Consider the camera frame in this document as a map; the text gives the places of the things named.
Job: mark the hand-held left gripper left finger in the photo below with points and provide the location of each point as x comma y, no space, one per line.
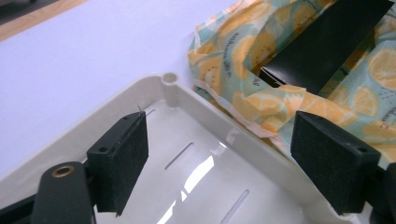
120,168

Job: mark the lemon print green cloth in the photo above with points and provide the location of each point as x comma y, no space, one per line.
280,104

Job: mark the white plastic basket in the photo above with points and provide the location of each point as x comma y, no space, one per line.
202,140

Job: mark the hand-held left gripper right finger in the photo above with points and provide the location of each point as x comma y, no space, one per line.
330,165

